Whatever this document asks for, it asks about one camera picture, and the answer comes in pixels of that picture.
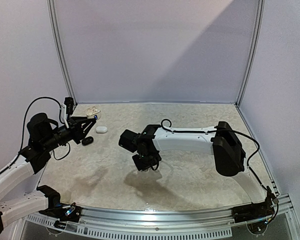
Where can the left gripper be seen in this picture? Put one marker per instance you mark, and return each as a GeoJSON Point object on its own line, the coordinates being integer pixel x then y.
{"type": "Point", "coordinates": [75, 123]}

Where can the white oval charging case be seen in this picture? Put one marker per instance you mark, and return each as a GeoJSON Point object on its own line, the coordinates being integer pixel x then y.
{"type": "Point", "coordinates": [101, 129]}

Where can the left aluminium corner post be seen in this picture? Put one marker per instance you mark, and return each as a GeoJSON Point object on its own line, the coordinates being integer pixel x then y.
{"type": "Point", "coordinates": [51, 6]}

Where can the aluminium corner post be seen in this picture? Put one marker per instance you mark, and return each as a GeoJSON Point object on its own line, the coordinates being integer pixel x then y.
{"type": "Point", "coordinates": [51, 6]}
{"type": "Point", "coordinates": [252, 51]}

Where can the right aluminium corner post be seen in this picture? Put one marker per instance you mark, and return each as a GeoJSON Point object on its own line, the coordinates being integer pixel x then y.
{"type": "Point", "coordinates": [252, 51]}

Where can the black charging case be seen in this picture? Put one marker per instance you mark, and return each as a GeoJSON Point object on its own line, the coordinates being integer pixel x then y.
{"type": "Point", "coordinates": [87, 141]}

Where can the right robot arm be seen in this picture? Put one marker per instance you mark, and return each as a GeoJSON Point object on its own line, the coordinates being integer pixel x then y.
{"type": "Point", "coordinates": [219, 141]}

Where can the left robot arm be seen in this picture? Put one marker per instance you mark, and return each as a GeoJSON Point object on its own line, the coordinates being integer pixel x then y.
{"type": "Point", "coordinates": [45, 135]}

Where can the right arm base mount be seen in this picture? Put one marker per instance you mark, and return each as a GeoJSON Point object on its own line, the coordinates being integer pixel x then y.
{"type": "Point", "coordinates": [252, 211]}

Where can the aluminium front rail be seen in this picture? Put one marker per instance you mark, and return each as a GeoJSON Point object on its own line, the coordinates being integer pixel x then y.
{"type": "Point", "coordinates": [113, 224]}

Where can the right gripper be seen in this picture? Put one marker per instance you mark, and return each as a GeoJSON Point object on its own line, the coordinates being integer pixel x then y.
{"type": "Point", "coordinates": [145, 164]}

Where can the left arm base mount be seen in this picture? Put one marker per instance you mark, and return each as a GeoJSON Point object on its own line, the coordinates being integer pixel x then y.
{"type": "Point", "coordinates": [57, 209]}

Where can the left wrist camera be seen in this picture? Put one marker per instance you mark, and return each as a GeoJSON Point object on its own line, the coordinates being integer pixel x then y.
{"type": "Point", "coordinates": [66, 110]}

